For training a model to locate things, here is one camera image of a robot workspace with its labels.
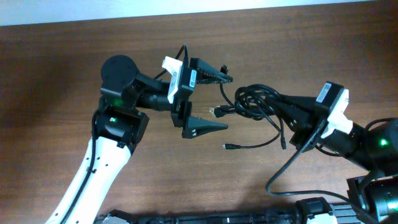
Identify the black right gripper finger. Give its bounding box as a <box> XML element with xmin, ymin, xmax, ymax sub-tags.
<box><xmin>279</xmin><ymin>94</ymin><xmax>316</xmax><ymax>112</ymax></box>
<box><xmin>268</xmin><ymin>101</ymin><xmax>313</xmax><ymax>132</ymax></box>

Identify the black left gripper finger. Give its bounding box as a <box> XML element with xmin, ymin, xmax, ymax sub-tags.
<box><xmin>190</xmin><ymin>58</ymin><xmax>233</xmax><ymax>85</ymax></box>
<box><xmin>182</xmin><ymin>116</ymin><xmax>228</xmax><ymax>139</ymax></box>

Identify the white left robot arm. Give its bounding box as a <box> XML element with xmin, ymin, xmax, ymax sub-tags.
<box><xmin>47</xmin><ymin>55</ymin><xmax>233</xmax><ymax>223</ymax></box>

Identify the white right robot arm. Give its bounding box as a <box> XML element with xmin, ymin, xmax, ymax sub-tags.
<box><xmin>266</xmin><ymin>89</ymin><xmax>397</xmax><ymax>223</ymax></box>

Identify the black right camera cable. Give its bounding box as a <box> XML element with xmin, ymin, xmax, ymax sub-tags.
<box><xmin>266</xmin><ymin>119</ymin><xmax>374</xmax><ymax>224</ymax></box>

